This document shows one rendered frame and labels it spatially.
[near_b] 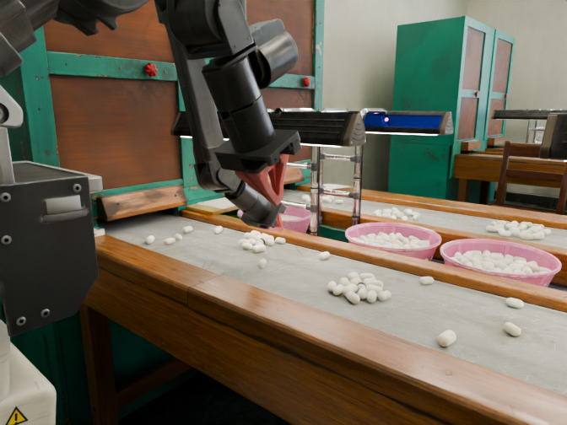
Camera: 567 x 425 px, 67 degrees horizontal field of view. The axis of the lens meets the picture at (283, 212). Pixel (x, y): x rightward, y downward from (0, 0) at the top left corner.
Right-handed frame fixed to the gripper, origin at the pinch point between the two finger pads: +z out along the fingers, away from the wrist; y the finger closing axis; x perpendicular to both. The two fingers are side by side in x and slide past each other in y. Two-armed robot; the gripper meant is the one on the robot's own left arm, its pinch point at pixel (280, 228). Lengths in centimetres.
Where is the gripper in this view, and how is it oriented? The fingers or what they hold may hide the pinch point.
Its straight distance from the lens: 109.3
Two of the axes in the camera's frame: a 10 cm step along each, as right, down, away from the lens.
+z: 5.1, 4.7, 7.3
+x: -3.9, 8.7, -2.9
